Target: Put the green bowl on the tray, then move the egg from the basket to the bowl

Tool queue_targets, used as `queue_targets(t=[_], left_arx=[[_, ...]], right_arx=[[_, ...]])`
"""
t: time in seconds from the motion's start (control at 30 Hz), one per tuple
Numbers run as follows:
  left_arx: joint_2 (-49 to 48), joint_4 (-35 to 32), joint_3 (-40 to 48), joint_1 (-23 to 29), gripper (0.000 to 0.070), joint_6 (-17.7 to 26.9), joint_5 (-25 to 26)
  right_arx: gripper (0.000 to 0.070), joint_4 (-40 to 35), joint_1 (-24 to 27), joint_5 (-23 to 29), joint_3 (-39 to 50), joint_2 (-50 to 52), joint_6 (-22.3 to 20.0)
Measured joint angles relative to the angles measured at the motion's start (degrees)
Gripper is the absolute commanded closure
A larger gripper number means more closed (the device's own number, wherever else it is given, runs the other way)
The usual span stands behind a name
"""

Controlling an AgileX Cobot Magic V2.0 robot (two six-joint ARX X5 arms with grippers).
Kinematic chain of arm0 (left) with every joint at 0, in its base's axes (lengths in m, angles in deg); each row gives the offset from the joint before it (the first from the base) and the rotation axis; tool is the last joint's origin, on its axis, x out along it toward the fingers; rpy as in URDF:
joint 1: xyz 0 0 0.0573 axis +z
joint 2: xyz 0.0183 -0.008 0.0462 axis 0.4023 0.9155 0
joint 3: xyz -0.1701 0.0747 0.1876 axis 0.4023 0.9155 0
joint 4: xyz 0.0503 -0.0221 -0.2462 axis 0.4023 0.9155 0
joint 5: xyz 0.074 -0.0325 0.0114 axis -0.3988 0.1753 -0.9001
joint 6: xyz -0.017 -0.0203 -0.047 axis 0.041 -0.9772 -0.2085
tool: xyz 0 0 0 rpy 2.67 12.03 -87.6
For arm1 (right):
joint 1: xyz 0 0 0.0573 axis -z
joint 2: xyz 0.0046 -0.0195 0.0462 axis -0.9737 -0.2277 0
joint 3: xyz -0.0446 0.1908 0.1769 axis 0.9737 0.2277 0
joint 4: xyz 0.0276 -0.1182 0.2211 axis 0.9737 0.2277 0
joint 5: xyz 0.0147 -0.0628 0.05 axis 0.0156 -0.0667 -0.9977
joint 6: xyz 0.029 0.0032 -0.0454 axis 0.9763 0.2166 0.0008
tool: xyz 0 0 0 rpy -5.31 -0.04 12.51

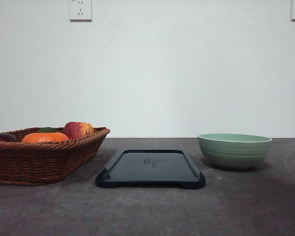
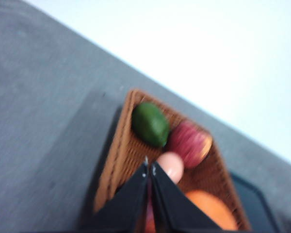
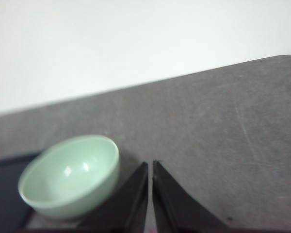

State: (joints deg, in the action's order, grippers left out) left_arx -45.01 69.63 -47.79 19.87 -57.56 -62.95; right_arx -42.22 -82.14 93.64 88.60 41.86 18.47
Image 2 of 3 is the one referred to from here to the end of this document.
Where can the orange tangerine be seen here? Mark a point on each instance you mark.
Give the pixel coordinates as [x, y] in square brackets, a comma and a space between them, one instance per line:
[214, 209]

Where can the pale pink egg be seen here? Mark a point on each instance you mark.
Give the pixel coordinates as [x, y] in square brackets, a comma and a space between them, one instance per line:
[173, 164]

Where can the brown wicker basket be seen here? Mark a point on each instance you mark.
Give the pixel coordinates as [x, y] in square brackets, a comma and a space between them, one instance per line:
[128, 154]

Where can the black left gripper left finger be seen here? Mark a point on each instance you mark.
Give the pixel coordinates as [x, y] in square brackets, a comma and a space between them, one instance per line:
[125, 211]

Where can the red yellow apple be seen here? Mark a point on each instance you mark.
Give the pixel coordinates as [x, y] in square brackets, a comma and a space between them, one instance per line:
[191, 142]

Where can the dark rectangular tray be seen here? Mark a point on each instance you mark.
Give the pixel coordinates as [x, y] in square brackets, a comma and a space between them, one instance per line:
[258, 215]

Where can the green avocado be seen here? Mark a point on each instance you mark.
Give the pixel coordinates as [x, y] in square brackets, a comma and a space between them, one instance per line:
[150, 124]

